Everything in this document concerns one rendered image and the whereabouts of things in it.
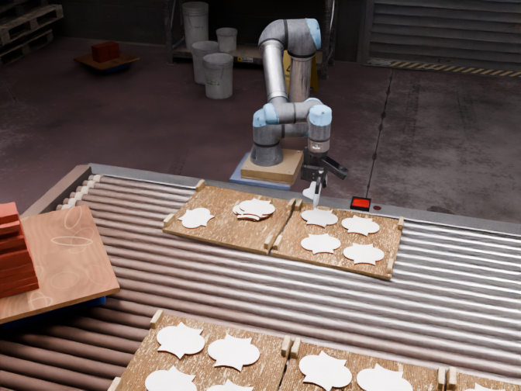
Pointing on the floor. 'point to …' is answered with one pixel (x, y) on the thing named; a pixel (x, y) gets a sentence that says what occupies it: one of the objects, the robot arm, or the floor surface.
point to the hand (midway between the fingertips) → (320, 198)
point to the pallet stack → (25, 26)
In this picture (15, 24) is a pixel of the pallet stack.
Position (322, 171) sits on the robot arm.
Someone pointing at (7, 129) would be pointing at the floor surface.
